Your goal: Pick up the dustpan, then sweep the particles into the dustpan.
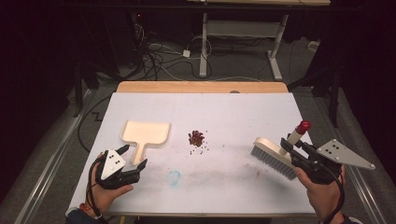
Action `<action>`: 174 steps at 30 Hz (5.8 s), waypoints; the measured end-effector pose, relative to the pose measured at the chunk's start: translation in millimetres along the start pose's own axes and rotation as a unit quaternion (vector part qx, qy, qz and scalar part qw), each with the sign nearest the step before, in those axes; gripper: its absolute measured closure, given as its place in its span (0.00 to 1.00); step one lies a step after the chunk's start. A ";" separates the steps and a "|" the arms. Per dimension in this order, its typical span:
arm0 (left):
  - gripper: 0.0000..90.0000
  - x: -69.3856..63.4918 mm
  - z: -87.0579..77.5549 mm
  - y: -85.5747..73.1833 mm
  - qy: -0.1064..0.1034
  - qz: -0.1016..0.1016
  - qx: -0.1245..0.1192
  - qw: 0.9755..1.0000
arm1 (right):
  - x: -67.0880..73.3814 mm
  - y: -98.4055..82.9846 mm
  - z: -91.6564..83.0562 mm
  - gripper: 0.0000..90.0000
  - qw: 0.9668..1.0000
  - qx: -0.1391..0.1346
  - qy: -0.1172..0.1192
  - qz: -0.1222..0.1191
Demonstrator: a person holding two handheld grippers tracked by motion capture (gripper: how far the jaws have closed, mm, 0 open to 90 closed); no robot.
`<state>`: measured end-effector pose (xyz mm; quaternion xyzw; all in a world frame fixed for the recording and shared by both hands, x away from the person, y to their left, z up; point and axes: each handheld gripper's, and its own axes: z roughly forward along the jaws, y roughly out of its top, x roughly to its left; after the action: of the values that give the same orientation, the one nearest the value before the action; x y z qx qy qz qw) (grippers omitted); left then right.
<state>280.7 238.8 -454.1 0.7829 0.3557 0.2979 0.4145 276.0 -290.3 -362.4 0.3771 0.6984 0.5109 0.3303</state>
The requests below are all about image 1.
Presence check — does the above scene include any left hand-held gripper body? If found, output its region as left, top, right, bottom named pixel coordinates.
left=94, top=149, right=141, bottom=190

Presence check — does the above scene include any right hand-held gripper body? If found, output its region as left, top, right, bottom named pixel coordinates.
left=290, top=138, right=376, bottom=185

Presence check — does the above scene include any white brush with red-tipped handle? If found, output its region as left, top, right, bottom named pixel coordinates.
left=250, top=120, right=312, bottom=181

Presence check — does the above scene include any cream dustpan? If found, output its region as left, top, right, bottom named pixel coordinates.
left=120, top=119, right=172, bottom=167

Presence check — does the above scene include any person's left hand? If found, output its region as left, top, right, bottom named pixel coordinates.
left=83, top=151, right=134, bottom=216

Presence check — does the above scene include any person's right hand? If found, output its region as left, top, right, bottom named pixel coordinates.
left=294, top=164, right=347, bottom=222

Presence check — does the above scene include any pile of red beans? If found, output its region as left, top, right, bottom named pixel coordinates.
left=187, top=130, right=210, bottom=156

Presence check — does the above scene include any white table mat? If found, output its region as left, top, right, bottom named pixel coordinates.
left=68, top=91, right=317, bottom=216

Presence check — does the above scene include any wooden table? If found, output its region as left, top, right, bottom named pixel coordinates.
left=66, top=80, right=317, bottom=218

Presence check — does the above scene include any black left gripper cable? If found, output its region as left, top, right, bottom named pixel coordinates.
left=85, top=157, right=108, bottom=223

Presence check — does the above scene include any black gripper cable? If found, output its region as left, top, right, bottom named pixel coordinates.
left=321, top=164, right=347, bottom=224
left=85, top=157, right=108, bottom=223

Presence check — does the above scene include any metal floor rail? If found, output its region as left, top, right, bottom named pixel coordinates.
left=312, top=96, right=389, bottom=224
left=13, top=88, right=94, bottom=224

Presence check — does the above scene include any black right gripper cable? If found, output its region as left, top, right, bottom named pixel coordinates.
left=321, top=164, right=347, bottom=224

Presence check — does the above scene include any black floor cable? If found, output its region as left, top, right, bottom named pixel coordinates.
left=77, top=94, right=113, bottom=153

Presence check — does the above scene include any tangle of floor cables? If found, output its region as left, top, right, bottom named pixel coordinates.
left=130, top=22, right=216, bottom=82

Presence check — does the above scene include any white desk frame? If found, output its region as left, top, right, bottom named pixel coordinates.
left=186, top=0, right=332, bottom=82

